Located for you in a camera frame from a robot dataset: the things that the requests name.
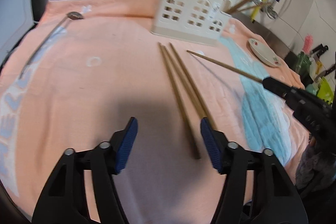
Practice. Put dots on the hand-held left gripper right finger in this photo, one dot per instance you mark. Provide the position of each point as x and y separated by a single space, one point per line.
210 145

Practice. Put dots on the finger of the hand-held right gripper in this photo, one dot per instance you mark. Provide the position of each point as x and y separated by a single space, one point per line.
277 87

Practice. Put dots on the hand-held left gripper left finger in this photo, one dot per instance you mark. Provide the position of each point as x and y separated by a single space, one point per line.
127 145

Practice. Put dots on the cream plastic utensil holder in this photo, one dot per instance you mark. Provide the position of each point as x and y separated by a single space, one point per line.
189 11

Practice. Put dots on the person's right hand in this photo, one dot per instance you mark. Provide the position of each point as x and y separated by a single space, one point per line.
312 163

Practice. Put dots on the lime green plastic basket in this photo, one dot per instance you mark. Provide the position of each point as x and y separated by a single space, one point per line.
326 92

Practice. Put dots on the dark green knife holder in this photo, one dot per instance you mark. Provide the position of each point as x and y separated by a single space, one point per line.
304 66

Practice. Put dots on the floral ceramic plate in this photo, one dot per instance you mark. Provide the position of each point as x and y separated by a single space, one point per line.
265 53

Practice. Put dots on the peach printed towel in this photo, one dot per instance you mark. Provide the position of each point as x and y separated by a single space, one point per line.
92 108

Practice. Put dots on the pink bottle brush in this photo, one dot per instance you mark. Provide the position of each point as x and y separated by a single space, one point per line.
307 43

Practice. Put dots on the metal ladle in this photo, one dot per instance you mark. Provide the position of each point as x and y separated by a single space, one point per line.
47 40

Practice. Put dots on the white microwave oven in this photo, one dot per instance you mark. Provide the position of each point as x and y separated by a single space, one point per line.
15 8

